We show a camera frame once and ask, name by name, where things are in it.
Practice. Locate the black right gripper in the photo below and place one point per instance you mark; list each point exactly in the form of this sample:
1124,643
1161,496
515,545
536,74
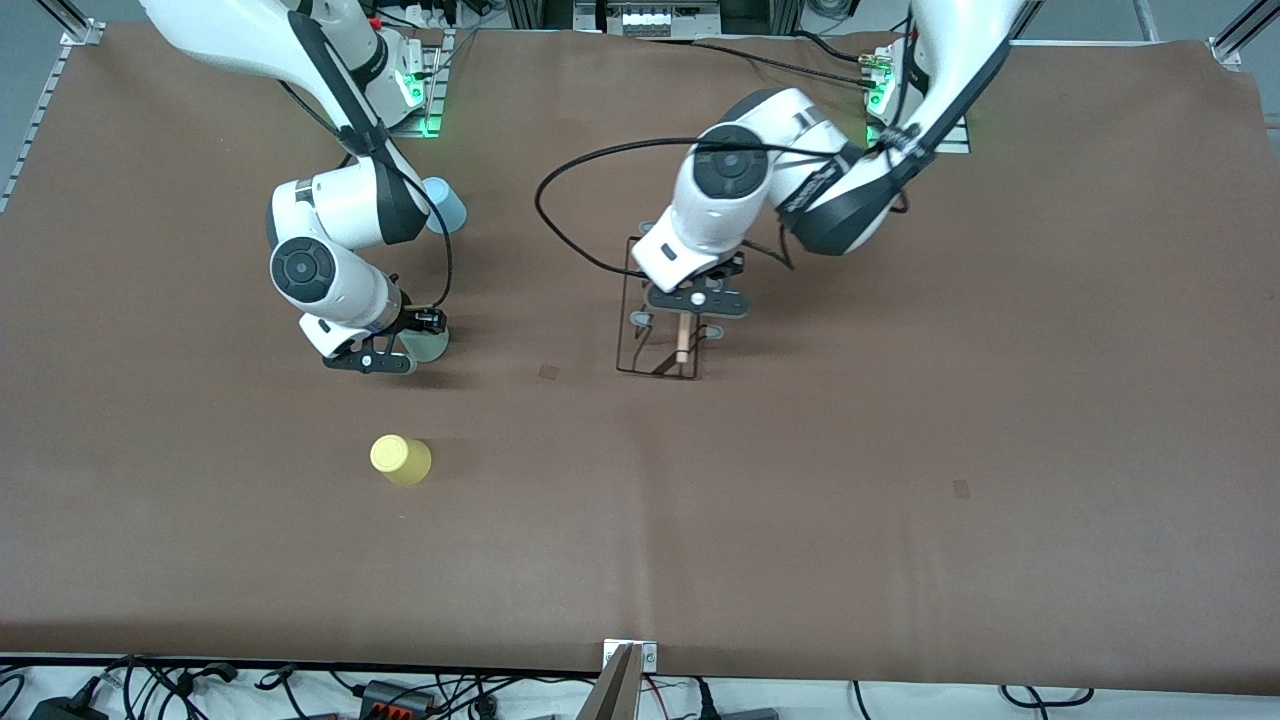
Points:
412,320

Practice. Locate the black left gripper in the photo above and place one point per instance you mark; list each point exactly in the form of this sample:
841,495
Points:
729,267

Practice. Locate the pale green plastic cup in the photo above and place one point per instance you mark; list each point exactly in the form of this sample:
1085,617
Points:
432,347

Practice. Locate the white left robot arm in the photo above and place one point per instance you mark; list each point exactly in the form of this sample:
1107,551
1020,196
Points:
730,200

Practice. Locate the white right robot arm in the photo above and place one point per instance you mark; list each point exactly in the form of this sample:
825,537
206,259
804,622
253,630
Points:
340,205

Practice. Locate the light blue plastic cup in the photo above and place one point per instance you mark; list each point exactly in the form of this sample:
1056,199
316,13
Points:
450,210

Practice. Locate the yellow plastic cup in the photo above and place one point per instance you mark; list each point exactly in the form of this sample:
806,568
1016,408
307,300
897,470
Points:
400,460

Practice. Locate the brown table cover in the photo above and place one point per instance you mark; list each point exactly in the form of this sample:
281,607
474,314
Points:
700,560

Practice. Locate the white power strip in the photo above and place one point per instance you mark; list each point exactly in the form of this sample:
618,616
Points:
440,12

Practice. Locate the black orange connector box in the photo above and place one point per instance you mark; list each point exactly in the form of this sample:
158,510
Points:
395,697

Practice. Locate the black power adapter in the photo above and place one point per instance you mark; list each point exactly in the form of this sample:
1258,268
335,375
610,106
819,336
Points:
70,708

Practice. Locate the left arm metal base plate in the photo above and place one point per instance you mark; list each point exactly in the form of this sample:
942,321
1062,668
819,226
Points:
955,145

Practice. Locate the aluminium camera mount profile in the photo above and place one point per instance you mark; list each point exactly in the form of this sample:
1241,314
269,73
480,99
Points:
615,690

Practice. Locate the aluminium side rail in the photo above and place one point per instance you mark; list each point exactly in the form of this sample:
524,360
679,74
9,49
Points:
42,110

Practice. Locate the aluminium corner post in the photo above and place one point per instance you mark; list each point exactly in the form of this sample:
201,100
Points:
1235,40

